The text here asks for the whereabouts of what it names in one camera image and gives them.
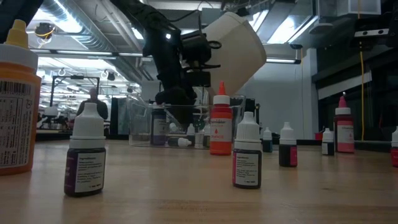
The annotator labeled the large pink food coloring bottle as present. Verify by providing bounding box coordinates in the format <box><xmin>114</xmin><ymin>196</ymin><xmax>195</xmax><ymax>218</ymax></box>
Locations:
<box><xmin>333</xmin><ymin>95</ymin><xmax>356</xmax><ymax>154</ymax></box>

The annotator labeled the small dropper bottle magenta label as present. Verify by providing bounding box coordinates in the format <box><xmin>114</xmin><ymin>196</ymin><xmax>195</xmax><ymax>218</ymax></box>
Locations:
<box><xmin>278</xmin><ymin>121</ymin><xmax>299</xmax><ymax>168</ymax></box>

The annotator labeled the clear plastic bin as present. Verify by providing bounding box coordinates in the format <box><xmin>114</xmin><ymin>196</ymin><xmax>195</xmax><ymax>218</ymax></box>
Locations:
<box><xmin>127</xmin><ymin>94</ymin><xmax>247</xmax><ymax>149</ymax></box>

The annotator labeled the long fluorescent light strip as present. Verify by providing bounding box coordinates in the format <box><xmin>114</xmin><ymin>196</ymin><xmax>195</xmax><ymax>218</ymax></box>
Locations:
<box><xmin>29</xmin><ymin>48</ymin><xmax>302</xmax><ymax>65</ymax></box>

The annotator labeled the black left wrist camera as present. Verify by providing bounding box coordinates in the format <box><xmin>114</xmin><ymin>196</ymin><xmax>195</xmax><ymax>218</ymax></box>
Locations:
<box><xmin>185</xmin><ymin>70</ymin><xmax>213</xmax><ymax>88</ymax></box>

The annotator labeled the black stand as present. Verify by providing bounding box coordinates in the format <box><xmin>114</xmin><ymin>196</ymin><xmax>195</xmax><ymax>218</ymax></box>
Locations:
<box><xmin>247</xmin><ymin>98</ymin><xmax>261</xmax><ymax>114</ymax></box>

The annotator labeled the white ceiling box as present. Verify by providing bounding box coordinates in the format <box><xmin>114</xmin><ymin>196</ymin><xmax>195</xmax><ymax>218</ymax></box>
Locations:
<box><xmin>337</xmin><ymin>0</ymin><xmax>382</xmax><ymax>16</ymax></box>

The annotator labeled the small dropper bottle pink label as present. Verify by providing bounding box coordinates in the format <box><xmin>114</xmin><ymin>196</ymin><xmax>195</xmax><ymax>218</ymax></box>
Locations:
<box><xmin>231</xmin><ymin>111</ymin><xmax>262</xmax><ymax>190</ymax></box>

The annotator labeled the small red dropper bottle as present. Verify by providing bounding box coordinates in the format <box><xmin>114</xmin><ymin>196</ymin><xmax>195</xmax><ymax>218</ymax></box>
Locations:
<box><xmin>391</xmin><ymin>125</ymin><xmax>398</xmax><ymax>168</ymax></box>

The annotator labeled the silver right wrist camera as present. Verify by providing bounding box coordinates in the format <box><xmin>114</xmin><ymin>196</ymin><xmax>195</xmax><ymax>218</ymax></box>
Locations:
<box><xmin>357</xmin><ymin>27</ymin><xmax>390</xmax><ymax>38</ymax></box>

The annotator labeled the dark partition panel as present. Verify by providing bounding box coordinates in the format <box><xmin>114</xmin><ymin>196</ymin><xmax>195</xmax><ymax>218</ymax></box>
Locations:
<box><xmin>110</xmin><ymin>97</ymin><xmax>130</xmax><ymax>140</ymax></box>

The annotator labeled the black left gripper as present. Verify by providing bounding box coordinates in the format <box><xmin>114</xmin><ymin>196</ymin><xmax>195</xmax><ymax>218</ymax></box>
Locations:
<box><xmin>146</xmin><ymin>26</ymin><xmax>222</xmax><ymax>125</ymax></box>

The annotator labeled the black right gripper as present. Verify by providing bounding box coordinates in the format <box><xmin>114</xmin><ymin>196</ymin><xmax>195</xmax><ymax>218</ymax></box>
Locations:
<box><xmin>351</xmin><ymin>32</ymin><xmax>398</xmax><ymax>52</ymax></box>

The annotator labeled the large orange food coloring bottle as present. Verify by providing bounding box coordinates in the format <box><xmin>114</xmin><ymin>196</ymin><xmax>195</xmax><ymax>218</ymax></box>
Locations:
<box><xmin>210</xmin><ymin>81</ymin><xmax>233</xmax><ymax>156</ymax></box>

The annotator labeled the person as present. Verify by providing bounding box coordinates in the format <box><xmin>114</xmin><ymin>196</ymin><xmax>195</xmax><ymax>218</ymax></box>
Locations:
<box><xmin>76</xmin><ymin>88</ymin><xmax>109</xmax><ymax>122</ymax></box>

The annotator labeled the large yellow food coloring bottle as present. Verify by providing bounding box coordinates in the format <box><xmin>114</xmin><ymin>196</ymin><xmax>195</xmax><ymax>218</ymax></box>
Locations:
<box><xmin>0</xmin><ymin>19</ymin><xmax>42</xmax><ymax>177</ymax></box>

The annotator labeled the round ceiling device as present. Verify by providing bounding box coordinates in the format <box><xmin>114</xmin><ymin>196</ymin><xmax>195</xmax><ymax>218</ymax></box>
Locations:
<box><xmin>33</xmin><ymin>21</ymin><xmax>57</xmax><ymax>40</ymax></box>

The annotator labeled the small dropper bottle purple label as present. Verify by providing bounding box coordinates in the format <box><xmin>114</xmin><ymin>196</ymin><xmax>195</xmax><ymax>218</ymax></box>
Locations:
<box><xmin>63</xmin><ymin>102</ymin><xmax>107</xmax><ymax>197</ymax></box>

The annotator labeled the large purple food coloring bottle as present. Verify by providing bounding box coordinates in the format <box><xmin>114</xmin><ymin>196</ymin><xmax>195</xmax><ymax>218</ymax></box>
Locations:
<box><xmin>150</xmin><ymin>108</ymin><xmax>169</xmax><ymax>146</ymax></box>

